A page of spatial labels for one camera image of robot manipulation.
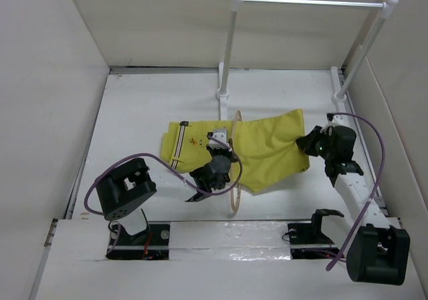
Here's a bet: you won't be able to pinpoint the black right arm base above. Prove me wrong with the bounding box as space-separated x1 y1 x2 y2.
282 208 344 259

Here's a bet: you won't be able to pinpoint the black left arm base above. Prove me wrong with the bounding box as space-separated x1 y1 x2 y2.
106 222 171 261

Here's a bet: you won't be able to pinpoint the beige wooden hanger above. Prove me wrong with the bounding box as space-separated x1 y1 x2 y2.
229 110 243 217

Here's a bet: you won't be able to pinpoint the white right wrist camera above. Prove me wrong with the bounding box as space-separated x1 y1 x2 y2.
324 113 346 134

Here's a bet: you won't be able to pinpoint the yellow trousers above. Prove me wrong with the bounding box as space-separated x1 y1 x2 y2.
160 108 310 193

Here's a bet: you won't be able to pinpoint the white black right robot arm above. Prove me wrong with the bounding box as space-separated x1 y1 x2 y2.
296 124 411 285

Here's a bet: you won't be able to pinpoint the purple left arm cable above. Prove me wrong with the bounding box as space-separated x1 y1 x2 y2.
82 136 244 216

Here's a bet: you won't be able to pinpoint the white clothes rack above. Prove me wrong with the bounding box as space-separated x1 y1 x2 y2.
215 0 399 120

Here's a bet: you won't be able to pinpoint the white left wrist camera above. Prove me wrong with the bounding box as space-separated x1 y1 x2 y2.
207 128 230 149

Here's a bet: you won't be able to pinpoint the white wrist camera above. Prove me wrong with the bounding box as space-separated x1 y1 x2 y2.
207 128 230 149
324 113 346 134

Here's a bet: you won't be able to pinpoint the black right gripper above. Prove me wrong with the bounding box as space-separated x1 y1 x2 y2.
296 125 334 160

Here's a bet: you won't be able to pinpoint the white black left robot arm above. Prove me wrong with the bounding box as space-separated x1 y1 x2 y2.
88 146 243 245

